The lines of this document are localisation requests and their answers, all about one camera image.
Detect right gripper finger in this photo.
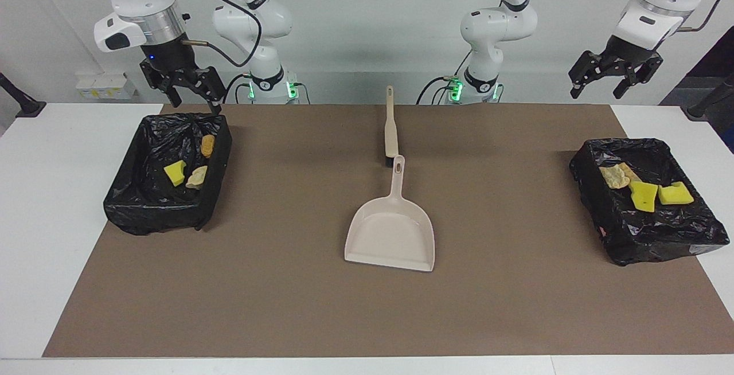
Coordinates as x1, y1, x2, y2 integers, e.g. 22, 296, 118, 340
140, 61, 183, 107
195, 67, 225, 115

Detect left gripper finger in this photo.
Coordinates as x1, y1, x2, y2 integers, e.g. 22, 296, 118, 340
569, 50, 603, 99
612, 57, 664, 99

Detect pale crusty bread piece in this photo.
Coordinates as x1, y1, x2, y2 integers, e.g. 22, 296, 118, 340
185, 165, 208, 189

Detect small yellow sponge wedge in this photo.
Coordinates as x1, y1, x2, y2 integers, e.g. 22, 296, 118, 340
164, 159, 188, 187

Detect yellow sponge piece with hole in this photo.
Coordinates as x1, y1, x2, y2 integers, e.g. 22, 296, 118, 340
630, 181, 659, 213

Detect yellow notched sponge piece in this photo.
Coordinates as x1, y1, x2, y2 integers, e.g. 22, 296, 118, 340
658, 181, 694, 205

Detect beige brush black bristles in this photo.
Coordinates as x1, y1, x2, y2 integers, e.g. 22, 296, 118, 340
384, 85, 400, 168

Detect beige plastic dustpan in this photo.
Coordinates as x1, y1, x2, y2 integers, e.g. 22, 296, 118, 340
344, 155, 435, 272

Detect black bag lined bin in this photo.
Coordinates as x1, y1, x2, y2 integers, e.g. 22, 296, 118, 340
104, 113, 233, 236

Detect black lined bin pink mark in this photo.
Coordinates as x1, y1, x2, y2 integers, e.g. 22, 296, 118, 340
569, 138, 731, 267

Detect white power strip box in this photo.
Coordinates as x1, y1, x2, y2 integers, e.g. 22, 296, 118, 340
76, 73, 138, 100

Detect brown table mat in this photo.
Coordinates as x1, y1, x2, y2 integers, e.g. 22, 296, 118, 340
43, 104, 734, 358

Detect black right base cables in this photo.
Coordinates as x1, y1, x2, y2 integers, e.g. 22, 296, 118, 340
222, 73, 253, 104

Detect black base cables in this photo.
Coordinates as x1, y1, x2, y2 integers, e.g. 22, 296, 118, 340
222, 73, 253, 104
416, 75, 459, 104

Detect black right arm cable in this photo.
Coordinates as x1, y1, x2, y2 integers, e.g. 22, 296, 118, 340
172, 0, 263, 69

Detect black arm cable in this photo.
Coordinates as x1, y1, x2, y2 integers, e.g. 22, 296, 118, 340
172, 0, 263, 69
677, 0, 734, 33

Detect black camera stand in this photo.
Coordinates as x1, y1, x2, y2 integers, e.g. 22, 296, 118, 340
0, 72, 46, 119
681, 74, 734, 120

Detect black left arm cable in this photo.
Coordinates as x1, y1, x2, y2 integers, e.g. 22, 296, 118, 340
677, 0, 734, 33

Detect black left base cables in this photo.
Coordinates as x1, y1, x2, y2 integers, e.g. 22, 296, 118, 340
416, 75, 459, 104

